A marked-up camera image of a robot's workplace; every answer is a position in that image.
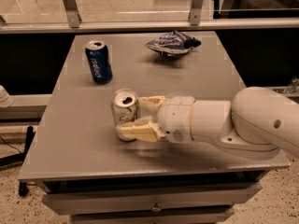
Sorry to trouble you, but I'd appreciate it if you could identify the white object at left edge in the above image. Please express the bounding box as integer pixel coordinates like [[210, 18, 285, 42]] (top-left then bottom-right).
[[0, 85, 13, 108]]

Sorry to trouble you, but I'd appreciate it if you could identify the right metal railing bracket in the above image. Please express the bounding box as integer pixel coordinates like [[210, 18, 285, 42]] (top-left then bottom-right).
[[189, 0, 203, 26]]

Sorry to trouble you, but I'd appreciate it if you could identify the black stand leg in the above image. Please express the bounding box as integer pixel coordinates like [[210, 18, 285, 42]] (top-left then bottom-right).
[[0, 126, 35, 197]]

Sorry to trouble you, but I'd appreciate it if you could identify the metal clamp at right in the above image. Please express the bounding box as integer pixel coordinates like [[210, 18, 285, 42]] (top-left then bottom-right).
[[275, 77, 299, 94]]

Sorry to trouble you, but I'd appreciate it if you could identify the blue pepsi can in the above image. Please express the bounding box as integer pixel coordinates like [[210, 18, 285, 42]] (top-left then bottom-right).
[[85, 39, 113, 84]]

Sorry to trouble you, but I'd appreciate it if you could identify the left metal railing bracket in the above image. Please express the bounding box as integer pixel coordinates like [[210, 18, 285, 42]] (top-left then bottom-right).
[[63, 0, 81, 28]]

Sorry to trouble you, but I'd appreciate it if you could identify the white green 7up can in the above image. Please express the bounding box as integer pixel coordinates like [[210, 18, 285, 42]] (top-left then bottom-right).
[[111, 89, 139, 141]]

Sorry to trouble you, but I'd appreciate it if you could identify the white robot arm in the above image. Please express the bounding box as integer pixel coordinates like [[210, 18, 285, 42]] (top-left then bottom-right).
[[116, 87, 299, 160]]

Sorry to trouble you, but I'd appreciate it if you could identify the metal railing bracket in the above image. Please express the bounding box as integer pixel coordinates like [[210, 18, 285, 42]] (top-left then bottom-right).
[[189, 0, 203, 26], [63, 0, 81, 28]]

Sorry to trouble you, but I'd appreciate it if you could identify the crumpled blue chip bag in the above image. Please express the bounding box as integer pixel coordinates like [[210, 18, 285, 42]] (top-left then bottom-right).
[[145, 31, 201, 57]]

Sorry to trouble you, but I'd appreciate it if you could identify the grey drawer cabinet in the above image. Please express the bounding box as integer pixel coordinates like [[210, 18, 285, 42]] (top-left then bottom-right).
[[19, 32, 289, 224]]

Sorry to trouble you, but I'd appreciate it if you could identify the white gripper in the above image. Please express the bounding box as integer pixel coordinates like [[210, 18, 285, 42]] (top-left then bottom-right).
[[116, 96, 195, 144]]

